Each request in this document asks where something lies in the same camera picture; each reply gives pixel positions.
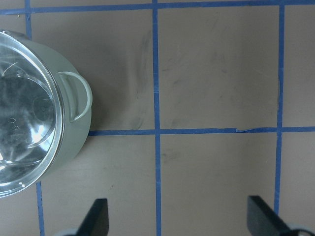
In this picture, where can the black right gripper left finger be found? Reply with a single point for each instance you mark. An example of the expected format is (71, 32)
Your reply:
(96, 222)

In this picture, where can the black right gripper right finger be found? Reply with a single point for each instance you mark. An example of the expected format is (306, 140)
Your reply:
(262, 220)

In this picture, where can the glass pot lid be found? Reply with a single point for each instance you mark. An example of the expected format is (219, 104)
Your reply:
(31, 115)

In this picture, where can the pale green cooking pot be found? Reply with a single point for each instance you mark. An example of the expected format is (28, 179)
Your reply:
(76, 98)

